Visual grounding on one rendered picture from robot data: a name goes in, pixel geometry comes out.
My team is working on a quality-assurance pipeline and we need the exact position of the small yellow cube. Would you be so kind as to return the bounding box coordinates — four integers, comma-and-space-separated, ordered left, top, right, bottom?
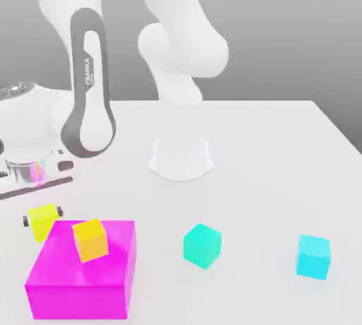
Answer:
27, 203, 59, 244

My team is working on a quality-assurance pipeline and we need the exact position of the small orange cube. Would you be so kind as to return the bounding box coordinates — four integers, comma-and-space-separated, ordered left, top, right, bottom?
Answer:
71, 218, 110, 264

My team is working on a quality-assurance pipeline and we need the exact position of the small turquoise cube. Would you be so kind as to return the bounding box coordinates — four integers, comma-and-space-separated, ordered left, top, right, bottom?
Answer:
182, 223, 223, 271

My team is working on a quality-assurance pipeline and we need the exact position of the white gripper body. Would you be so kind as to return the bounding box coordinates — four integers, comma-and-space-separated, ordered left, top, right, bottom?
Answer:
0, 175, 76, 213

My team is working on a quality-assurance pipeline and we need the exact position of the large magenta box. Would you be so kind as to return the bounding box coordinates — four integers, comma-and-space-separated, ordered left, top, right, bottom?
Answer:
24, 219, 137, 321

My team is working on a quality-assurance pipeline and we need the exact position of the small cyan cube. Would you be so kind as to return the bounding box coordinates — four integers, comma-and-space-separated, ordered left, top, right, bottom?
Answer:
295, 233, 332, 281

